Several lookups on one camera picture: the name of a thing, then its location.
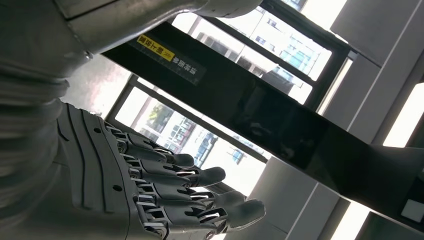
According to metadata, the black inbound scanning machine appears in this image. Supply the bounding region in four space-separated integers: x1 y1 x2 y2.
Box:
101 21 424 233

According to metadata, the dark window frame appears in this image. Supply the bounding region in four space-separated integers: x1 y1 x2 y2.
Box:
105 0 353 164

